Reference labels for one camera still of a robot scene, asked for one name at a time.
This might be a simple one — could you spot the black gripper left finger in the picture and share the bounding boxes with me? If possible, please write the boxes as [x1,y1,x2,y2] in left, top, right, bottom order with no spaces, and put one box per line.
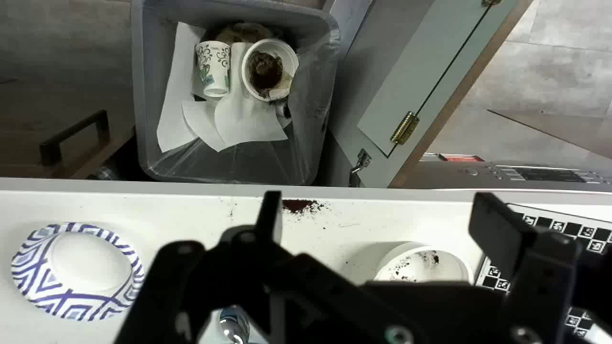
[113,190,285,344]

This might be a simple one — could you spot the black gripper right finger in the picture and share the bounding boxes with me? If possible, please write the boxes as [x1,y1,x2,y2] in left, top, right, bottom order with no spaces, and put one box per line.
[466,192,612,344]

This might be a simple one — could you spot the white bowl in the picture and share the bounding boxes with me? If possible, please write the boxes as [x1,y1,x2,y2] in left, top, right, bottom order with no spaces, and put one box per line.
[371,246,474,286]

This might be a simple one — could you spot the grey trash bin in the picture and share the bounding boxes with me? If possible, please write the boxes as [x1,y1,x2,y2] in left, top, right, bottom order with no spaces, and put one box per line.
[130,0,340,188]

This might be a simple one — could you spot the black white checkerboard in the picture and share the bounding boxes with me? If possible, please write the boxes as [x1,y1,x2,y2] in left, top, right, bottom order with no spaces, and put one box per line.
[474,202,612,344]

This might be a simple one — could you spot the steel dishwasher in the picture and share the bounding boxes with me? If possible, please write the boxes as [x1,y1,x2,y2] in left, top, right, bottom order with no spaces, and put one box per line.
[407,152,612,192]

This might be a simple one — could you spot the blue patterned paper plate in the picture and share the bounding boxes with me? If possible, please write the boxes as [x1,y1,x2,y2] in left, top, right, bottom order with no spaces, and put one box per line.
[9,221,147,324]

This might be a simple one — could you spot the brown coffee grounds pile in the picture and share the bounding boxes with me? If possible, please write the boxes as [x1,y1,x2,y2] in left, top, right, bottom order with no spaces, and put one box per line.
[281,200,325,217]

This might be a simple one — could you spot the white paper sheets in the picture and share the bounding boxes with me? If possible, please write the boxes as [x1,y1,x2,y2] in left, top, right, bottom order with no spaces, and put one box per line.
[155,22,294,156]

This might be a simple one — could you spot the metal door latch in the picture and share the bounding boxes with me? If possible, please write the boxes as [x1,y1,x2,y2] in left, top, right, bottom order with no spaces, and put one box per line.
[348,148,375,179]

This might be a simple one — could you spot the discarded floral paper cup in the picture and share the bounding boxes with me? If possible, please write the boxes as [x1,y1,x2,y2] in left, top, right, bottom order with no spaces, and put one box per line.
[193,39,233,102]

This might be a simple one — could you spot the paper cup with coffee grounds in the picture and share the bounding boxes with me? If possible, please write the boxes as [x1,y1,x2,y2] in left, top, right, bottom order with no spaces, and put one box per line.
[239,37,300,104]

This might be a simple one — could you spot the dark wooden lower cabinet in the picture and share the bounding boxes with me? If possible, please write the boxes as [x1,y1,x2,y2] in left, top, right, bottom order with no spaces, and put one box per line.
[0,0,138,181]

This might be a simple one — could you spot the black cabinet handle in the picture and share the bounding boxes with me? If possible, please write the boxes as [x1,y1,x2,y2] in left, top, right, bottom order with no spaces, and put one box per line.
[38,110,111,169]

